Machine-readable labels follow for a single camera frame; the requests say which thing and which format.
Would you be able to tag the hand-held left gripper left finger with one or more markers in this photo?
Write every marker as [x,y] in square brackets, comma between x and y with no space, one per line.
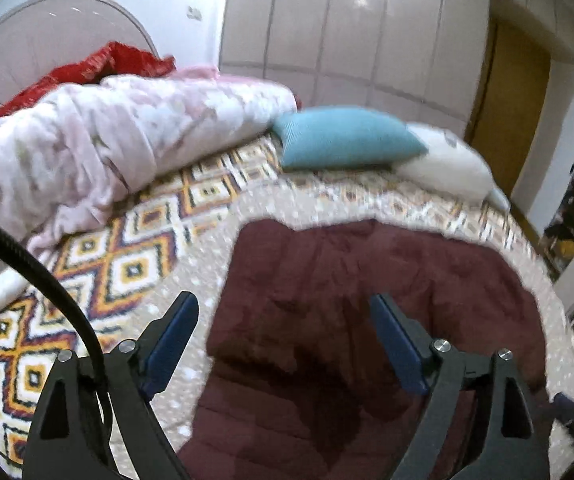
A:
[169,345]

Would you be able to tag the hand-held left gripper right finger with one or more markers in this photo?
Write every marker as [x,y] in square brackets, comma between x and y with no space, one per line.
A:
[397,355]

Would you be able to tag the maroon puffer jacket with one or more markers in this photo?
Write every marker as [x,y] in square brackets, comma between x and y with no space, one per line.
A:
[317,285]

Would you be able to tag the patterned bedspread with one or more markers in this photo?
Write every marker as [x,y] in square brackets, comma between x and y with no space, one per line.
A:
[117,260]

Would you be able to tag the white pillow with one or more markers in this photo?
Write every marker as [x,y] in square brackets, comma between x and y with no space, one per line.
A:
[462,170]

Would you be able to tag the pink white duvet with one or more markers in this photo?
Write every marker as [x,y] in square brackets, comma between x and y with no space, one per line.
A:
[92,145]

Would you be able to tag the blue pillow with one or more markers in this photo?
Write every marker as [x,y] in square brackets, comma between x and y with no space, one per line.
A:
[347,135]

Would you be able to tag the wooden door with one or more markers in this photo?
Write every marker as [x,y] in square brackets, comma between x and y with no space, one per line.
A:
[512,110]

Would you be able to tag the red cloth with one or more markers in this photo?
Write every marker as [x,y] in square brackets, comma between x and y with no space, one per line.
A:
[117,60]

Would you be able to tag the beige wardrobe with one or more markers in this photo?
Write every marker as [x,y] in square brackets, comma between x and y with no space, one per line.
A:
[367,35]

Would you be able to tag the rounded grey headboard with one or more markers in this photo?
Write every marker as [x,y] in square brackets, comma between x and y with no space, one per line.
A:
[42,35]

